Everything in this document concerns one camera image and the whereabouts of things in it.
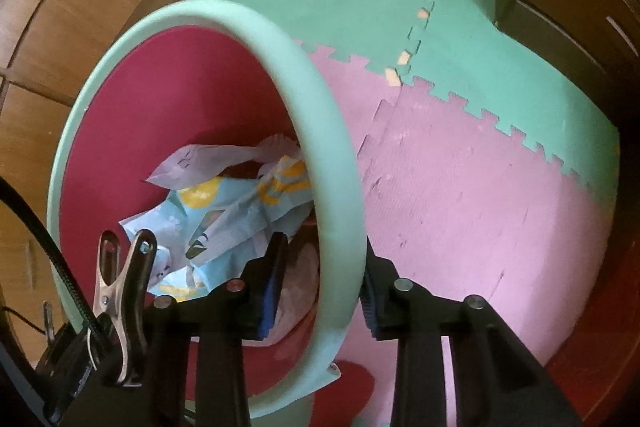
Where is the white printed plastic bag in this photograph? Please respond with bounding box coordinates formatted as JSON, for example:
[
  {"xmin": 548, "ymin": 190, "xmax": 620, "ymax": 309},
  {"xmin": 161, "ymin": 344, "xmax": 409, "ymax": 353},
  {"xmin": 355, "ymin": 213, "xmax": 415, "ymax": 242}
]
[{"xmin": 145, "ymin": 134, "xmax": 301, "ymax": 190}]

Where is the green and pink foam mat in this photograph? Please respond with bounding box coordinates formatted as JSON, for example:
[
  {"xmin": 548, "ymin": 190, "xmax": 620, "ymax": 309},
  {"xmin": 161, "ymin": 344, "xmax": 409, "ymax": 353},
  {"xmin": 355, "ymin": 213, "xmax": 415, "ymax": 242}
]
[{"xmin": 197, "ymin": 0, "xmax": 621, "ymax": 427}]

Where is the light wooden cabinet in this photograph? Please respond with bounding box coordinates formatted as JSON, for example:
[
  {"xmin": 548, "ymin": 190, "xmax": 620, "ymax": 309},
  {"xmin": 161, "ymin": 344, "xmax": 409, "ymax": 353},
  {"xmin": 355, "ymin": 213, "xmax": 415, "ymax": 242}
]
[{"xmin": 0, "ymin": 0, "xmax": 281, "ymax": 348}]

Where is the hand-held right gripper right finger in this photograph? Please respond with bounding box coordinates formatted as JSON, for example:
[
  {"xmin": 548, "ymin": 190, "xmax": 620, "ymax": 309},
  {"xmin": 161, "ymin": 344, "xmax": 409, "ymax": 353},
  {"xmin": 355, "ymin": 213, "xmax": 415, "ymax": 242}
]
[{"xmin": 361, "ymin": 237, "xmax": 583, "ymax": 427}]

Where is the pink printed paper sheet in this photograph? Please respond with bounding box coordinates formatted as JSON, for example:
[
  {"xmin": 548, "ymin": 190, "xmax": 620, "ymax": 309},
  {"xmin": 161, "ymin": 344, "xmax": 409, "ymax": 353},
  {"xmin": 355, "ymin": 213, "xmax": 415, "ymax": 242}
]
[{"xmin": 272, "ymin": 232, "xmax": 321, "ymax": 348}]

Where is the thick black braided cable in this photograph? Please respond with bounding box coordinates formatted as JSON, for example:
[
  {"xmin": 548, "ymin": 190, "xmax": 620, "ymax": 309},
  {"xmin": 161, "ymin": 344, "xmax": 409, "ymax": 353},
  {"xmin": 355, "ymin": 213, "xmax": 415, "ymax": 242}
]
[{"xmin": 0, "ymin": 179, "xmax": 101, "ymax": 358}]

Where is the light blue wet wipes pack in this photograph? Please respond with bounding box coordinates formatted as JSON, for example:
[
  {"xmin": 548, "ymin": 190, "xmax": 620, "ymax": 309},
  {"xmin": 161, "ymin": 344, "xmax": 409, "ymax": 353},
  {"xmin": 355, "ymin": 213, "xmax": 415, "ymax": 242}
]
[{"xmin": 119, "ymin": 154, "xmax": 313, "ymax": 303}]

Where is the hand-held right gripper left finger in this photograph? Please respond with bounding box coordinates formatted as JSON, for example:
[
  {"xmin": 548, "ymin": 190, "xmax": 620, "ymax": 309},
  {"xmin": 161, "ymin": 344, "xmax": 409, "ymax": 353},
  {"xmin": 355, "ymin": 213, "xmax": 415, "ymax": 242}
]
[{"xmin": 60, "ymin": 232, "xmax": 291, "ymax": 427}]

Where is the red plastic stool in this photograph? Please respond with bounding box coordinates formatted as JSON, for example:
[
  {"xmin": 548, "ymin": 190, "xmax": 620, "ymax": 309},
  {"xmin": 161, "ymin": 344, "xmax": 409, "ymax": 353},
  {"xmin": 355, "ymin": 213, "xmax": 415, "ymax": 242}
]
[{"xmin": 310, "ymin": 359, "xmax": 376, "ymax": 427}]

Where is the metal spring clamp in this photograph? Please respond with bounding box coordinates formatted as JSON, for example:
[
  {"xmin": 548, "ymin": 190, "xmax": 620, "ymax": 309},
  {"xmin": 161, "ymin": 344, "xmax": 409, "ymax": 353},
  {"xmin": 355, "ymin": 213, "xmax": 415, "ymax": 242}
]
[
  {"xmin": 42, "ymin": 302, "xmax": 57, "ymax": 339},
  {"xmin": 92, "ymin": 229, "xmax": 158, "ymax": 388}
]

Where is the silver cabinet handle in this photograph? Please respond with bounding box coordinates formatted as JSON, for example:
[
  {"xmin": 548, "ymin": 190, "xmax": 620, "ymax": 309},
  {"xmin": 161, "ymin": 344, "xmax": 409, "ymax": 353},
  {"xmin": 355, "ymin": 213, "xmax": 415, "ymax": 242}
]
[{"xmin": 606, "ymin": 14, "xmax": 632, "ymax": 45}]

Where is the pink bin with green rim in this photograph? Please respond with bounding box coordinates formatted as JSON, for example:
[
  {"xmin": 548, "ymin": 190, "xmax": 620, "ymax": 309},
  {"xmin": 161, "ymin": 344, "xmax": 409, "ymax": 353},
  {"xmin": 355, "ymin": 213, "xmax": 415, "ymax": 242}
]
[{"xmin": 46, "ymin": 0, "xmax": 371, "ymax": 420}]

